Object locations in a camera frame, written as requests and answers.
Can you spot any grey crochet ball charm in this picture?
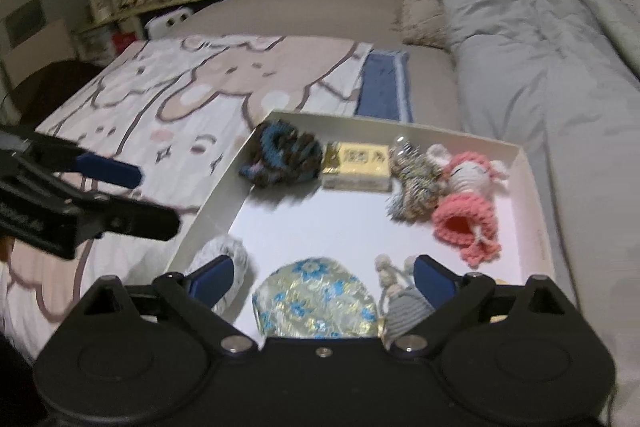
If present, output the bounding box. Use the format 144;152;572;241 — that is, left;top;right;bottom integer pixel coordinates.
374;255;435;349

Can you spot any white knit scrunchie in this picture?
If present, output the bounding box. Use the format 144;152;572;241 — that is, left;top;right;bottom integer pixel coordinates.
186;235;248;315

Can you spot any pink white crochet doll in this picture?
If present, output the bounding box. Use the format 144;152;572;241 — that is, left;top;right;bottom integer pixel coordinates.
426;144;509;269

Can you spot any twisted rope tassel charm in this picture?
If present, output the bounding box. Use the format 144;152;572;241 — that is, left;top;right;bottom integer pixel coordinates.
387;135;444;222

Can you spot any brown blue crochet scrunchie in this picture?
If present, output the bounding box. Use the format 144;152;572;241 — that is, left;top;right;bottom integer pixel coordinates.
239;119;323;188

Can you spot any yellow card box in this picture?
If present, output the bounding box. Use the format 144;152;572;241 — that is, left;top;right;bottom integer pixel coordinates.
320;142;392;193

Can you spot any dark brown cushion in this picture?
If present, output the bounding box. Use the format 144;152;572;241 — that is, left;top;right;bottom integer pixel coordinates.
11;60;103;129

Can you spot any cartoon print blanket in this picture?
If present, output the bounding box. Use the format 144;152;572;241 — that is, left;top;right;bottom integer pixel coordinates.
0;33;414;353

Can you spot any red box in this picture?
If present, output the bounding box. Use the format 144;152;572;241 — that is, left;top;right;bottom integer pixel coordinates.
111;31;137;56

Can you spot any white cardboard tray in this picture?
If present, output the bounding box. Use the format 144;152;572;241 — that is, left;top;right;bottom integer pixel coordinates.
167;112;555;338

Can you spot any white face heater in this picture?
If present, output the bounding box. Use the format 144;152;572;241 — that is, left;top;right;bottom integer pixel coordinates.
144;6;194;40

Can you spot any grey duvet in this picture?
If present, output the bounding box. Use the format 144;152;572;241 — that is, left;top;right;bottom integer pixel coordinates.
442;0;639;426

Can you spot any beige fuzzy pillow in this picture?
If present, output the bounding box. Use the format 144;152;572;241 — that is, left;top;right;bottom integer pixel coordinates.
400;0;449;51

